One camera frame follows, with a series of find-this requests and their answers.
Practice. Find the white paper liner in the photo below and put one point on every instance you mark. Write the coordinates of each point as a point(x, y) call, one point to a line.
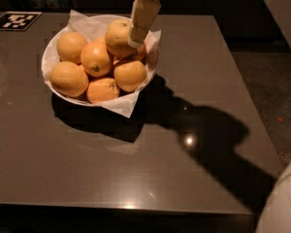
point(87, 26)

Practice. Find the black white fiducial marker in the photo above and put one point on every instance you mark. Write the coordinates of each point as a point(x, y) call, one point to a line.
point(17, 21)

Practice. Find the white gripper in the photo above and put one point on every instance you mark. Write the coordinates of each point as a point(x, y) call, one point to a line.
point(144, 15)

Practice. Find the back right hidden orange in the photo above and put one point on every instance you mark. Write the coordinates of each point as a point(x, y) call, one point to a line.
point(140, 54)

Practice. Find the white bowl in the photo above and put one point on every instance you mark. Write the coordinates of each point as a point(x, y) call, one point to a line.
point(48, 57)

